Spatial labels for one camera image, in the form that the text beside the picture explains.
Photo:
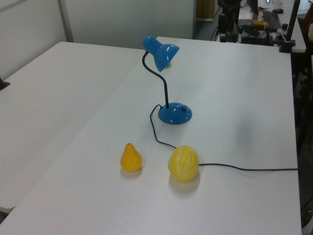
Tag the yellow object on desk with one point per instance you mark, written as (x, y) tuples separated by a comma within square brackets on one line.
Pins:
[(260, 22)]

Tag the yellow toy pear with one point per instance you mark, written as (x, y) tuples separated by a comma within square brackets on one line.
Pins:
[(131, 160)]

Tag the black electronic equipment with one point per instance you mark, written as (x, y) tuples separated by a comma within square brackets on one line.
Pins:
[(256, 35)]

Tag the blue gooseneck desk lamp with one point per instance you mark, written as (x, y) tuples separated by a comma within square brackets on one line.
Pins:
[(174, 115)]

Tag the black clamped camera pole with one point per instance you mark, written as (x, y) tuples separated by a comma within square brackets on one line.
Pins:
[(291, 24)]

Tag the black computer mouse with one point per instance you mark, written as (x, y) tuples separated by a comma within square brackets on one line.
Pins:
[(277, 10)]

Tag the yellow striped toy melon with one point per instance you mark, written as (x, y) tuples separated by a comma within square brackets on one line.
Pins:
[(183, 163)]

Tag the green toy apple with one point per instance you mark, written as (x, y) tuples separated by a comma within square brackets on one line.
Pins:
[(168, 65)]

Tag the black computer keyboard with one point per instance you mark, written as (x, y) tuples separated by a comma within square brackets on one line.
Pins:
[(271, 19)]

